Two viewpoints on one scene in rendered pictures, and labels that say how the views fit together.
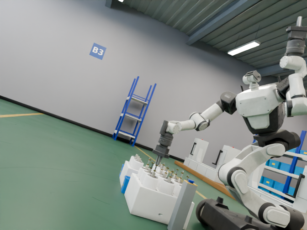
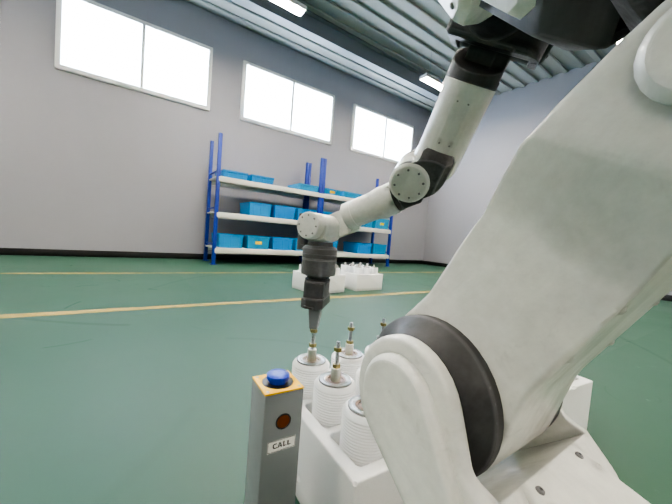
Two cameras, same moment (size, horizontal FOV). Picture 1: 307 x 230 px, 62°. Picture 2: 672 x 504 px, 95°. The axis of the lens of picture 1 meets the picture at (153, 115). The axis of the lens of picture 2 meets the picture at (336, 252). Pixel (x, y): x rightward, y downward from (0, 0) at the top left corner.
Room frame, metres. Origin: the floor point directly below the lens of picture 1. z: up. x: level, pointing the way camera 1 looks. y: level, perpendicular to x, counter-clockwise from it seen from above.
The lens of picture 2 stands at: (1.50, -0.88, 0.58)
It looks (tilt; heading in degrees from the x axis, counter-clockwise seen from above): 3 degrees down; 69
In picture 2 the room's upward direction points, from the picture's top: 5 degrees clockwise
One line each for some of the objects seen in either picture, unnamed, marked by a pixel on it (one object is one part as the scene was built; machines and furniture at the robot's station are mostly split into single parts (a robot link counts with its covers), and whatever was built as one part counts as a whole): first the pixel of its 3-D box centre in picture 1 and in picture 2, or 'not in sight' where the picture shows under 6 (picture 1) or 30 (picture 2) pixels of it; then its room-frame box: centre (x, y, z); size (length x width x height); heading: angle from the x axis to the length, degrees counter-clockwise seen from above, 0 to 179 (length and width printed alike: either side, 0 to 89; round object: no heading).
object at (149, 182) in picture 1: (148, 189); (308, 393); (1.74, -0.14, 0.16); 0.10 x 0.10 x 0.18
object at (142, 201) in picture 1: (156, 199); (370, 433); (1.88, -0.23, 0.09); 0.39 x 0.39 x 0.18; 11
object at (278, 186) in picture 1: (286, 189); not in sight; (6.87, -3.99, 0.36); 0.50 x 0.38 x 0.21; 104
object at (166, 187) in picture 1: (164, 194); (332, 418); (1.76, -0.25, 0.16); 0.10 x 0.10 x 0.18
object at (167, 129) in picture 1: (168, 130); (314, 236); (1.72, -0.13, 0.57); 0.11 x 0.11 x 0.11; 39
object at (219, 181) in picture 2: not in sight; (312, 212); (3.10, 4.77, 0.97); 3.68 x 0.64 x 1.94; 14
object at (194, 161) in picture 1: (212, 159); not in sight; (5.71, -1.57, 0.45); 1.61 x 0.57 x 0.74; 14
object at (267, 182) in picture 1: (274, 184); not in sight; (7.29, -3.88, 0.36); 0.50 x 0.38 x 0.21; 104
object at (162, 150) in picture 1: (163, 147); (318, 281); (1.74, -0.14, 0.46); 0.13 x 0.10 x 0.12; 59
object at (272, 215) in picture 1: (267, 211); not in sight; (1.82, -0.99, 0.28); 0.21 x 0.20 x 0.13; 104
